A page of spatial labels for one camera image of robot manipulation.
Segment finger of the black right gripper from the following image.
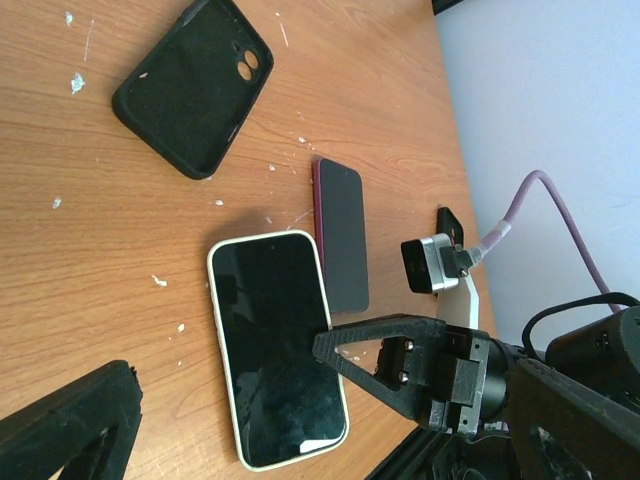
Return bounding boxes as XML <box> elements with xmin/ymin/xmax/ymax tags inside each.
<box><xmin>312</xmin><ymin>314</ymin><xmax>447</xmax><ymax>425</ymax></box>

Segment red-edged black phone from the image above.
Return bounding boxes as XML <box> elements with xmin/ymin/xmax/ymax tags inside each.
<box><xmin>312</xmin><ymin>158</ymin><xmax>369</xmax><ymax>314</ymax></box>

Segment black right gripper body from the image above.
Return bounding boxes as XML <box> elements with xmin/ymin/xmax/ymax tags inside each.
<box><xmin>424</xmin><ymin>326</ymin><xmax>513</xmax><ymax>435</ymax></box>

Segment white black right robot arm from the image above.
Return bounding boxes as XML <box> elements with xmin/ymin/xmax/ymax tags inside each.
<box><xmin>312</xmin><ymin>293</ymin><xmax>639</xmax><ymax>479</ymax></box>

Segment white clear phone case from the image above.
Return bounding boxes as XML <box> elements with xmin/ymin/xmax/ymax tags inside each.
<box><xmin>206</xmin><ymin>228</ymin><xmax>351</xmax><ymax>472</ymax></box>

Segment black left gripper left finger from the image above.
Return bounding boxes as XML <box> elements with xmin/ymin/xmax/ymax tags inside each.
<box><xmin>1</xmin><ymin>360</ymin><xmax>143</xmax><ymax>479</ymax></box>

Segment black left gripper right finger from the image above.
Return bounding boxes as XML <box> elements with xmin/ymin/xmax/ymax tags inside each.
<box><xmin>507</xmin><ymin>360</ymin><xmax>639</xmax><ymax>479</ymax></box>

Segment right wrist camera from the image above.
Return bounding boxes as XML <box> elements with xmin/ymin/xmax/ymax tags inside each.
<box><xmin>400</xmin><ymin>233</ymin><xmax>483</xmax><ymax>294</ymax></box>

